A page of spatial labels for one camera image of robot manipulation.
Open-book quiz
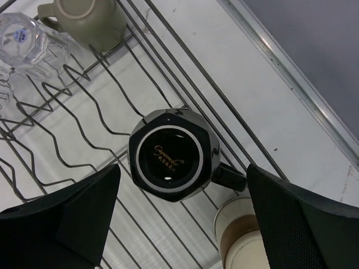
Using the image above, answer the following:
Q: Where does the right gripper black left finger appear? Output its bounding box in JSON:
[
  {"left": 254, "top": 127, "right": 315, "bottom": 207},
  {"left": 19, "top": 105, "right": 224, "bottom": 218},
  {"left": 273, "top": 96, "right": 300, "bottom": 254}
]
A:
[{"left": 1, "top": 164, "right": 121, "bottom": 268}]

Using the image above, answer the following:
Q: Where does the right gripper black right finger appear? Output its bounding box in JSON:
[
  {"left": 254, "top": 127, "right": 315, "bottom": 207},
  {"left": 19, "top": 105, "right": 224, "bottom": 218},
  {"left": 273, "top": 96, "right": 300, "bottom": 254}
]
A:
[{"left": 246, "top": 164, "right": 358, "bottom": 268}]

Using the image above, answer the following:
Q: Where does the cream cup brown band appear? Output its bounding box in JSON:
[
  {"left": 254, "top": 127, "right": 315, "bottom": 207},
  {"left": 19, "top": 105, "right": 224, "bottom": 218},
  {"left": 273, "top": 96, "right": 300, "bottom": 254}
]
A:
[{"left": 213, "top": 197, "right": 270, "bottom": 268}]

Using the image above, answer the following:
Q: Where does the glossy black handled mug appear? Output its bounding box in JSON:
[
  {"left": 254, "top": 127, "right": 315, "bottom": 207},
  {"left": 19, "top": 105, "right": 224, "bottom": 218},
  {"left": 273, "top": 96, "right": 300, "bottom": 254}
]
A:
[{"left": 127, "top": 108, "right": 247, "bottom": 202}]

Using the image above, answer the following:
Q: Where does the clear glass cup right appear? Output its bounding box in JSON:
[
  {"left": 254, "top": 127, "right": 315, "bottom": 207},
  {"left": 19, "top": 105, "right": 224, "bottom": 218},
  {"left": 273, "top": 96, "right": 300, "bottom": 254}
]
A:
[{"left": 1, "top": 12, "right": 70, "bottom": 81}]

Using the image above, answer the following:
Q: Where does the grey-beige speckled cup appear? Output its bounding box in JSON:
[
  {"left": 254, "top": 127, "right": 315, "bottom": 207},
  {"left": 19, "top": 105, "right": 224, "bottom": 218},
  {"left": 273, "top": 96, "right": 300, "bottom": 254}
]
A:
[{"left": 38, "top": 0, "right": 127, "bottom": 52}]

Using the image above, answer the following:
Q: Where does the black wire dish rack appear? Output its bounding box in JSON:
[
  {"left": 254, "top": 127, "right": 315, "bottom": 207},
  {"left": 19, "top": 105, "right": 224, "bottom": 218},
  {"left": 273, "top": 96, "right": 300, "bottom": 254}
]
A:
[{"left": 1, "top": 1, "right": 284, "bottom": 268}]

